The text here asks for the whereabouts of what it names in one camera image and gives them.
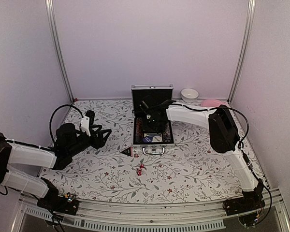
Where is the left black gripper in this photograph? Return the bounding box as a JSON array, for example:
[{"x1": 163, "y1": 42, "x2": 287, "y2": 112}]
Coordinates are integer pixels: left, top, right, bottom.
[{"x1": 68, "y1": 125, "x2": 112, "y2": 157}]

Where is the aluminium poker case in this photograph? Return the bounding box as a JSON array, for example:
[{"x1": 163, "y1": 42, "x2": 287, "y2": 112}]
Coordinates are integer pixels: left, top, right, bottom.
[{"x1": 131, "y1": 84, "x2": 174, "y2": 156}]

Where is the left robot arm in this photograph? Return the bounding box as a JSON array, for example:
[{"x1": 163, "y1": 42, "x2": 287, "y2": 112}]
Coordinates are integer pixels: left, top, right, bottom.
[{"x1": 0, "y1": 123, "x2": 112, "y2": 210}]

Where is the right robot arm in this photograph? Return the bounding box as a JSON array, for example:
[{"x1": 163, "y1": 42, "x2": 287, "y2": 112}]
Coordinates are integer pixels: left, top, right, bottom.
[{"x1": 139, "y1": 100, "x2": 263, "y2": 211}]

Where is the left poker chip row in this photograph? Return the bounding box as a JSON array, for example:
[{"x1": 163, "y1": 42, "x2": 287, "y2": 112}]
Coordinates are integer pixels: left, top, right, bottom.
[{"x1": 135, "y1": 117, "x2": 143, "y2": 144}]

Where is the poker chip row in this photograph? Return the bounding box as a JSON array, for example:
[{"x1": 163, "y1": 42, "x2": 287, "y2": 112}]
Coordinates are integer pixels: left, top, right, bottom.
[
  {"x1": 162, "y1": 124, "x2": 172, "y2": 143},
  {"x1": 135, "y1": 117, "x2": 143, "y2": 144}
]

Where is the blue playing card deck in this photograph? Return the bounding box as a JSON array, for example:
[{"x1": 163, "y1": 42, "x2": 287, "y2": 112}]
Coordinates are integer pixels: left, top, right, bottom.
[{"x1": 144, "y1": 132, "x2": 162, "y2": 137}]

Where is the white dealer chip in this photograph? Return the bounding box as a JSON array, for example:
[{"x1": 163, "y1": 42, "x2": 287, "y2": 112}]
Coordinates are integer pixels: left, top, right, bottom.
[{"x1": 152, "y1": 135, "x2": 162, "y2": 143}]

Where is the blue small blind chip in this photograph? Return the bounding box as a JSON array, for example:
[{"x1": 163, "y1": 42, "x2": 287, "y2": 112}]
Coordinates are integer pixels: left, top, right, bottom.
[{"x1": 143, "y1": 136, "x2": 153, "y2": 143}]

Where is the right poker chip row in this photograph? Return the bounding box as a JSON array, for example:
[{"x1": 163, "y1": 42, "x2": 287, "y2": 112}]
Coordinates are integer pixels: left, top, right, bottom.
[{"x1": 162, "y1": 124, "x2": 172, "y2": 143}]

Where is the triangular all in button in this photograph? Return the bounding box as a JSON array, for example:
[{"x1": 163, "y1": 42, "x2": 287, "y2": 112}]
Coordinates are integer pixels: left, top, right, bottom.
[{"x1": 120, "y1": 146, "x2": 132, "y2": 157}]

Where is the white bowl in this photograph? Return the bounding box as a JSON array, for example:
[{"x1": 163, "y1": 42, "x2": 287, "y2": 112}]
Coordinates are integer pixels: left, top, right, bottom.
[{"x1": 181, "y1": 88, "x2": 199, "y2": 103}]

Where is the pink plate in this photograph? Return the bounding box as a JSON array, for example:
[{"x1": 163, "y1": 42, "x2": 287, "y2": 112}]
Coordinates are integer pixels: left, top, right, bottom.
[{"x1": 201, "y1": 99, "x2": 225, "y2": 108}]

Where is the floral table cloth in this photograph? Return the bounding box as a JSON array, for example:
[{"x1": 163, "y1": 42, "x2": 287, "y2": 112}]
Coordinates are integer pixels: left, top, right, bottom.
[{"x1": 36, "y1": 98, "x2": 269, "y2": 204}]

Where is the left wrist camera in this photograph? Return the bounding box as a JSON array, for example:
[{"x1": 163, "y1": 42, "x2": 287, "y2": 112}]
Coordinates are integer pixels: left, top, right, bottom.
[{"x1": 80, "y1": 110, "x2": 95, "y2": 136}]

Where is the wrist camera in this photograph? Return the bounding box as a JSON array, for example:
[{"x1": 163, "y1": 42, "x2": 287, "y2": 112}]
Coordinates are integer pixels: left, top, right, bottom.
[
  {"x1": 80, "y1": 110, "x2": 95, "y2": 136},
  {"x1": 139, "y1": 100, "x2": 150, "y2": 115}
]

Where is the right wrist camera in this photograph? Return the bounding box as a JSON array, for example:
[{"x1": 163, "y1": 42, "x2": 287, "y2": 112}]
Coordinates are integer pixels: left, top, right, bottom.
[{"x1": 139, "y1": 100, "x2": 150, "y2": 115}]

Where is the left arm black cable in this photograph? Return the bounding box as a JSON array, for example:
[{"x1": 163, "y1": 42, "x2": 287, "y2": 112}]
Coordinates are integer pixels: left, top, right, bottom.
[{"x1": 49, "y1": 103, "x2": 84, "y2": 145}]

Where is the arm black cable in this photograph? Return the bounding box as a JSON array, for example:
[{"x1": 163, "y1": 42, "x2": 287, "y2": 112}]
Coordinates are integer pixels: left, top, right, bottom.
[
  {"x1": 49, "y1": 103, "x2": 84, "y2": 145},
  {"x1": 183, "y1": 103, "x2": 273, "y2": 225}
]

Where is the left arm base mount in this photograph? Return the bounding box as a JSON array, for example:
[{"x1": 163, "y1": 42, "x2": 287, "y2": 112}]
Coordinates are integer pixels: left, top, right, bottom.
[{"x1": 37, "y1": 192, "x2": 79, "y2": 216}]

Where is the front aluminium rail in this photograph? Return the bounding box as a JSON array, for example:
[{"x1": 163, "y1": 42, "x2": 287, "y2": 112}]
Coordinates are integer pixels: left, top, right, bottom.
[{"x1": 11, "y1": 188, "x2": 290, "y2": 232}]

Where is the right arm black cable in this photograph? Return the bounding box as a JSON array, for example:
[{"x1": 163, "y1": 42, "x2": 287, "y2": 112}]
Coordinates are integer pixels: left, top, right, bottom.
[{"x1": 183, "y1": 103, "x2": 273, "y2": 225}]

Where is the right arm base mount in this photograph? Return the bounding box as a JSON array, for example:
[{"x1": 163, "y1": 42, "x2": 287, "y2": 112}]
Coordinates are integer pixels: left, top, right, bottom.
[{"x1": 222, "y1": 192, "x2": 265, "y2": 216}]

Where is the left aluminium frame post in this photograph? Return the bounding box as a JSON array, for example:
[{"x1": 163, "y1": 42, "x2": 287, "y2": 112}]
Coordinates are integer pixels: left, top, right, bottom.
[{"x1": 45, "y1": 0, "x2": 74, "y2": 102}]

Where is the aluminium frame post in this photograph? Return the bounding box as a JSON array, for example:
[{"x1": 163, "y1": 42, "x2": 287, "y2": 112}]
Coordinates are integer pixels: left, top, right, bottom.
[
  {"x1": 45, "y1": 0, "x2": 74, "y2": 102},
  {"x1": 228, "y1": 0, "x2": 256, "y2": 100}
]

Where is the right aluminium frame post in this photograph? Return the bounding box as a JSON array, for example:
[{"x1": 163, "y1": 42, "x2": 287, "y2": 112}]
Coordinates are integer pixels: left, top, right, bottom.
[{"x1": 228, "y1": 0, "x2": 256, "y2": 100}]

